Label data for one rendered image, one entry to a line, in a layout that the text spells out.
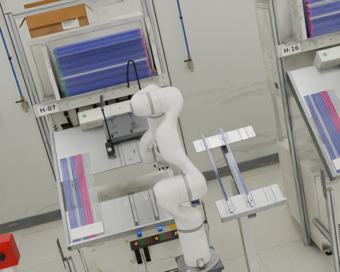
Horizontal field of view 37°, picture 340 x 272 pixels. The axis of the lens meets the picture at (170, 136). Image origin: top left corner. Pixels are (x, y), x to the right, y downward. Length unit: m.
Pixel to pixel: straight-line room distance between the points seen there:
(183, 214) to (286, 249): 1.56
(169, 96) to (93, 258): 1.32
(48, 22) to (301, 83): 1.55
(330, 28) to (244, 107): 1.73
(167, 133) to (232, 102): 2.54
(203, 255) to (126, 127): 0.97
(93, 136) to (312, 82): 1.32
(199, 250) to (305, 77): 1.36
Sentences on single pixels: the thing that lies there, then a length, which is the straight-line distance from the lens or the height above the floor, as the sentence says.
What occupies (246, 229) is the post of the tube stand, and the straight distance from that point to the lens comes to 2.91.
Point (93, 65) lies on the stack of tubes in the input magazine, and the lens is 2.89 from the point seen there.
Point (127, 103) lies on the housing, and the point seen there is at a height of 1.26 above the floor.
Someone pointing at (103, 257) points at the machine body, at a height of 0.43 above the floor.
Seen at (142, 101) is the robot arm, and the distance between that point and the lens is 2.15.
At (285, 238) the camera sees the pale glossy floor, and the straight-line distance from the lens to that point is 3.74.
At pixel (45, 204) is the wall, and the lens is 4.81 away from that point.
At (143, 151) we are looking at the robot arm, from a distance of 2.51.
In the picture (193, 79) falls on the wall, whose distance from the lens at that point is 4.51.
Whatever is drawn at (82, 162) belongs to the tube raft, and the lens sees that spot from 2.91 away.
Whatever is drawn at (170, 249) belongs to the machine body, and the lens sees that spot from 3.15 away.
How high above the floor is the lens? 1.96
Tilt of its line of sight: 18 degrees down
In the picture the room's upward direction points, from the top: 13 degrees counter-clockwise
